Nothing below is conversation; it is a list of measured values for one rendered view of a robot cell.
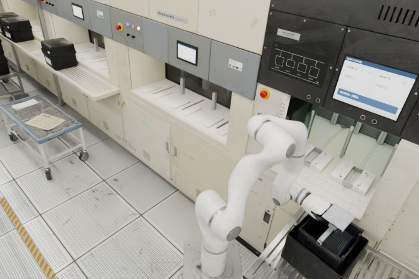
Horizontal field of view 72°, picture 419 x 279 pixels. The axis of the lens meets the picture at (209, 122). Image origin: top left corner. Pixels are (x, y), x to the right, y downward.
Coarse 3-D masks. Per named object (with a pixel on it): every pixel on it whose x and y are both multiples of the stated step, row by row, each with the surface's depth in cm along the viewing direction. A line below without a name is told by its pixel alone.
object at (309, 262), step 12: (288, 240) 137; (360, 240) 140; (288, 252) 140; (300, 252) 134; (360, 252) 131; (300, 264) 137; (312, 264) 130; (324, 264) 125; (348, 264) 143; (312, 276) 133; (324, 276) 127; (336, 276) 122
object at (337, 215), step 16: (336, 208) 132; (304, 224) 135; (320, 224) 149; (336, 224) 124; (352, 224) 137; (304, 240) 134; (320, 240) 126; (352, 240) 139; (320, 256) 129; (336, 256) 122
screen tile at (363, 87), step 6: (348, 66) 130; (354, 66) 128; (348, 72) 131; (354, 72) 129; (360, 72) 128; (366, 72) 126; (342, 78) 134; (348, 78) 132; (366, 78) 127; (372, 78) 125; (342, 84) 135; (348, 84) 133; (354, 84) 131; (360, 84) 129; (366, 84) 128; (360, 90) 130; (366, 90) 129
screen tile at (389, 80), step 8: (376, 80) 125; (384, 80) 123; (392, 80) 120; (400, 80) 118; (408, 80) 117; (376, 88) 126; (400, 88) 120; (376, 96) 127; (384, 96) 125; (392, 96) 123; (400, 96) 121
